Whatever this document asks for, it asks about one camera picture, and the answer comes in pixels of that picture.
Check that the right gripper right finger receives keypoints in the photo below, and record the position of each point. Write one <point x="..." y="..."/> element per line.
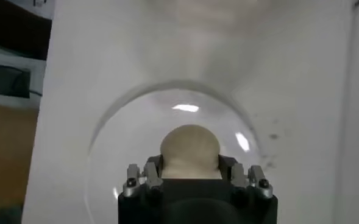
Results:
<point x="238" y="175"/>

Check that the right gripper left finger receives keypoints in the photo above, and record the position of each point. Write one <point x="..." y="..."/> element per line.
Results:
<point x="150" y="175"/>

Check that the white steamed baozi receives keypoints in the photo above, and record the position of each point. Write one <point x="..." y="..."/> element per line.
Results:
<point x="189" y="149"/>

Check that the white robot base dark panel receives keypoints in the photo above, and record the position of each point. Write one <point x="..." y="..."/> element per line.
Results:
<point x="7" y="80"/>

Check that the white round plate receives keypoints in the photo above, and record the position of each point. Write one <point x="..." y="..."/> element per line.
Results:
<point x="136" y="137"/>

